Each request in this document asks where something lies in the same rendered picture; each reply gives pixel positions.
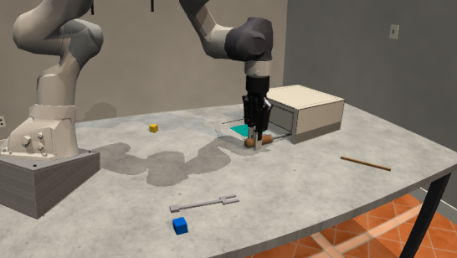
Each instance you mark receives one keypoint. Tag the small blue cube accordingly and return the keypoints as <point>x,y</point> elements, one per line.
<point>180,226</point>

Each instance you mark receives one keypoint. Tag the small yellow cube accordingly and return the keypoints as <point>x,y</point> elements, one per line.
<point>153,128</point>

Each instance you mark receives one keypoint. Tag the teal square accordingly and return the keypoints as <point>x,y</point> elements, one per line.
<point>243,129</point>

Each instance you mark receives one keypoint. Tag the steel hook with wooden handle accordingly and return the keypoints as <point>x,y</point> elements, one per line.
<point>266,139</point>

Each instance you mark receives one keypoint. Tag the low beige cabinet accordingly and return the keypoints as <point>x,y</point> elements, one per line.
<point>305,112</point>

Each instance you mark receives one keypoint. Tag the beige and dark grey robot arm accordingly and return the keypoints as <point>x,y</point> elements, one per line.
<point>52,28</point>

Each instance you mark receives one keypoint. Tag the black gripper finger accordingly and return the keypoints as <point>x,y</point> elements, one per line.
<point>249,115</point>
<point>262,116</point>

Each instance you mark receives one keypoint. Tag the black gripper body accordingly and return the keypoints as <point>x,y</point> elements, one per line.
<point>258,88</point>

